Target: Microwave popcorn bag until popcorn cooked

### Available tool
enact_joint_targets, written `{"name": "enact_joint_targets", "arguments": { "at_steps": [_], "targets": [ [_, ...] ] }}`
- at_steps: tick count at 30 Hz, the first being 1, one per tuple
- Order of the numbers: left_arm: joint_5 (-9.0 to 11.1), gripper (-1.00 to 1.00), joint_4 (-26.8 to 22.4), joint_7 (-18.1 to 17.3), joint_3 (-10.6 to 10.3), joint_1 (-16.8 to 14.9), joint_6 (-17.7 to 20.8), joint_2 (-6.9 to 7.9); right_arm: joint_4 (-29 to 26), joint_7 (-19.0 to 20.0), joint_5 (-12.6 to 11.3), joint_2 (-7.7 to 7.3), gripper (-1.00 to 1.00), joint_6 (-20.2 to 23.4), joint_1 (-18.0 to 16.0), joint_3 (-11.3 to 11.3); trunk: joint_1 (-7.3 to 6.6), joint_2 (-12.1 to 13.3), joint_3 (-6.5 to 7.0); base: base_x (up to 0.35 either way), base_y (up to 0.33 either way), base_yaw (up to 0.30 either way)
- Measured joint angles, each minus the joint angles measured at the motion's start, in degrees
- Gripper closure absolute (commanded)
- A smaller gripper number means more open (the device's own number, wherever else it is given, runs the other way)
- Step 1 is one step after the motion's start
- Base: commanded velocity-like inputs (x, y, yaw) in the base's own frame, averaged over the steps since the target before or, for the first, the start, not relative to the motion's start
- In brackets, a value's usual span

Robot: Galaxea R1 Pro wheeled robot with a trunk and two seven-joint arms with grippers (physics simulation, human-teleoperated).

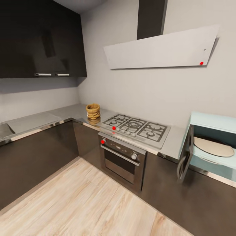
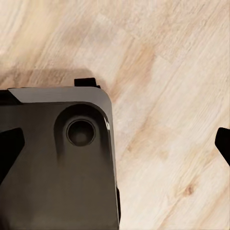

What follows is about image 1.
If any microwave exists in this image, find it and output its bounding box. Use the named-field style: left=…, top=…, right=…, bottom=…
left=177, top=111, right=236, bottom=185

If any popcorn bag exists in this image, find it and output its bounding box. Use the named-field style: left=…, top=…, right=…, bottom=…
left=86, top=103, right=100, bottom=120

